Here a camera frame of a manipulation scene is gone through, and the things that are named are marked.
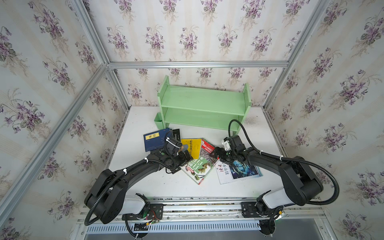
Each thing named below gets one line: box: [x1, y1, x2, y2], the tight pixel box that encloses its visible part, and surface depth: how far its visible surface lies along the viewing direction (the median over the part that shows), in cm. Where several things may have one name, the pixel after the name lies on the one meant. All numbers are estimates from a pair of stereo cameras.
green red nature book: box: [179, 137, 220, 185], surface depth 88 cm
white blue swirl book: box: [215, 159, 263, 185], surface depth 88 cm
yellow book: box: [181, 138, 202, 160], surface depth 94 cm
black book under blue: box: [172, 128, 181, 142], surface depth 103 cm
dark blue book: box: [143, 128, 171, 152], surface depth 100 cm
